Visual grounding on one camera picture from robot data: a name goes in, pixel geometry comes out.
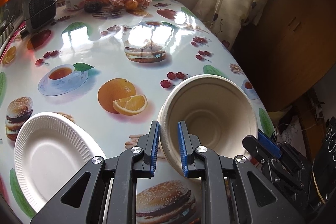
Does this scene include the beige paper bowl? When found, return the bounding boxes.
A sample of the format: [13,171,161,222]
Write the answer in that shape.
[157,75,258,174]

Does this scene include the white foam plate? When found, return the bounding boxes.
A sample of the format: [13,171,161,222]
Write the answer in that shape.
[14,112,106,212]

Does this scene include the fruit print tablecloth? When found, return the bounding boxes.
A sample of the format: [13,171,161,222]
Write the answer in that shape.
[1,0,274,223]

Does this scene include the wooden cabinet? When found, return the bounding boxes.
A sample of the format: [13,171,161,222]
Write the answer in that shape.
[232,0,335,111]

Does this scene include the grey portable fan heater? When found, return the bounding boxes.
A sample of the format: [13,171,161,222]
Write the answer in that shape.
[23,0,57,34]

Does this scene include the black white patterned box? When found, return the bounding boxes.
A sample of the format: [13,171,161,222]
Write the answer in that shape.
[0,22,14,46]

